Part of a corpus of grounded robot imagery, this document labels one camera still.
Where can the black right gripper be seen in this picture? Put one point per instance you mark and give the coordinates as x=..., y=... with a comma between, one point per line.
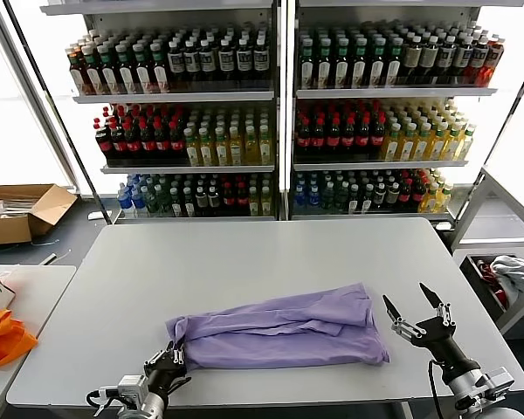
x=441, y=338

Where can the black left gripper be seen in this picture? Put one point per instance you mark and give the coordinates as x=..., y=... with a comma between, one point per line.
x=166, y=377

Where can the purple printed T-shirt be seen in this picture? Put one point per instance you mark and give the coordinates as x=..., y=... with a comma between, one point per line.
x=279, y=345

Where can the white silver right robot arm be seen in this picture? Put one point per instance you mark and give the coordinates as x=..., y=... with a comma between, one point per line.
x=463, y=388

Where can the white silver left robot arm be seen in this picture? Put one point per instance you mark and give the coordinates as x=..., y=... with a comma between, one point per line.
x=153, y=406

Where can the grey storage bin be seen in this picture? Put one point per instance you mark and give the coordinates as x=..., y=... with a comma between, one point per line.
x=478, y=288

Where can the red garment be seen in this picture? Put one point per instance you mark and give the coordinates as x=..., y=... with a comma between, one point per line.
x=499, y=296

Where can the white grey garment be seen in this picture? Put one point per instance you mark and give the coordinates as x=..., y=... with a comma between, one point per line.
x=513, y=270

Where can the small yellow drink bottle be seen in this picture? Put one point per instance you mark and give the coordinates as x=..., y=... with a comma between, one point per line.
x=254, y=203
x=430, y=201
x=444, y=200
x=266, y=203

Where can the small red cap cola bottle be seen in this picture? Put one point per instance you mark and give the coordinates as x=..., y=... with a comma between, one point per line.
x=405, y=197
x=242, y=201
x=228, y=201
x=418, y=197

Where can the dark drink bottle white cap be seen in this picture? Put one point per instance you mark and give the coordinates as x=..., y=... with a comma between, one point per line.
x=201, y=203
x=380, y=198
x=214, y=203
x=393, y=198

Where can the white side table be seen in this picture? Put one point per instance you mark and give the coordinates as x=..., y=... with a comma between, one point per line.
x=39, y=288

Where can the blue label water bottle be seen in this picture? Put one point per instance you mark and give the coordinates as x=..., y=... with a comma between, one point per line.
x=124, y=203
x=138, y=204
x=313, y=201
x=300, y=201

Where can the small white floor item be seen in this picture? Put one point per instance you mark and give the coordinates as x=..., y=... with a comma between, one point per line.
x=98, y=214

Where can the orange cloth bag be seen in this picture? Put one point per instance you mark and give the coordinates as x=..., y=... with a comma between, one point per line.
x=0, y=345

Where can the yellow juice bottle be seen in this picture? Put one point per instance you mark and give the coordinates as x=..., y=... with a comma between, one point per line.
x=221, y=149
x=192, y=150
x=393, y=146
x=466, y=144
x=437, y=146
x=408, y=146
x=422, y=146
x=452, y=145
x=206, y=150
x=236, y=149
x=265, y=148

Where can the open cardboard box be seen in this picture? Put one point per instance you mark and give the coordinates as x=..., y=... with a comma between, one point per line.
x=4, y=229

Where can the clear plastic packaging bundle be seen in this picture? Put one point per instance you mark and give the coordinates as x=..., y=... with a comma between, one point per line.
x=13, y=205

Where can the grey metal shelf rack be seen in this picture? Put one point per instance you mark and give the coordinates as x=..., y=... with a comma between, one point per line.
x=393, y=92
x=174, y=97

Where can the green label tea bottle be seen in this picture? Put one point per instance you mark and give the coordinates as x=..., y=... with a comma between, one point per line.
x=359, y=65
x=377, y=65
x=342, y=65
x=90, y=74
x=324, y=65
x=107, y=74
x=123, y=73
x=306, y=65
x=140, y=72
x=393, y=64
x=158, y=72

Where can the dark bottle beige label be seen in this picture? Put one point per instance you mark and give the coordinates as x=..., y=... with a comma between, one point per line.
x=429, y=57
x=412, y=57

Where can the red drink bottle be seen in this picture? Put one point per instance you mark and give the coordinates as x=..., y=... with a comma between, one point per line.
x=492, y=65

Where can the dark bottle blue-grey label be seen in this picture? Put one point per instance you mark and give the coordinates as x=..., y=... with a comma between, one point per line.
x=479, y=57
x=463, y=57
x=446, y=57

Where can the dark drink bottle grey label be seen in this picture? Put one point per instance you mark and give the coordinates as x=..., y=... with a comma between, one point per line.
x=260, y=58
x=207, y=60
x=192, y=61
x=226, y=59
x=243, y=59
x=175, y=61

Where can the amber tea bottle white label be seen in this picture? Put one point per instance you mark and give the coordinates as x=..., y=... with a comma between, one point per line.
x=76, y=74

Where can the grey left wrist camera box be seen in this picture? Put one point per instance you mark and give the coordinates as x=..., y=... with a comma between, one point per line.
x=128, y=393

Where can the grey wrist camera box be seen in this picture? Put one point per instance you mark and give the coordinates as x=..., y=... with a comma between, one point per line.
x=498, y=380
x=128, y=393

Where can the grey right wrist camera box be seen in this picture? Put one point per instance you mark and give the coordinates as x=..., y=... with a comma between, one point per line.
x=498, y=380

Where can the grey metal frame table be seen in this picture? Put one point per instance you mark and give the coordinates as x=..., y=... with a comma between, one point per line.
x=472, y=205

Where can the dark metal frame post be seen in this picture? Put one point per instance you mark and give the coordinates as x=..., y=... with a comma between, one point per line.
x=54, y=109

